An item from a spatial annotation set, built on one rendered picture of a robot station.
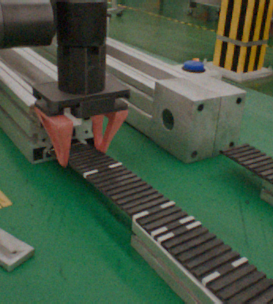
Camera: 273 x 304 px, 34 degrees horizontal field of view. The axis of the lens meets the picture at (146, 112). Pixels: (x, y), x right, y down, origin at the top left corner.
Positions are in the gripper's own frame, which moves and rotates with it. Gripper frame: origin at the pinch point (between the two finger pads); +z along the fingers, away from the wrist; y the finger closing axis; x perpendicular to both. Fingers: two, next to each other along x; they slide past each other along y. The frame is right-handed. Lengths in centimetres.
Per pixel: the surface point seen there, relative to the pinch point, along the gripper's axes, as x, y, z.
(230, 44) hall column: -218, -256, 58
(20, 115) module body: -8.0, 4.8, -3.4
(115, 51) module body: -27.9, -21.9, -4.5
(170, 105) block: -0.2, -14.1, -4.1
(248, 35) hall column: -203, -260, 47
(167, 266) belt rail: 21.0, 2.3, 1.2
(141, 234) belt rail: 16.8, 2.4, 0.4
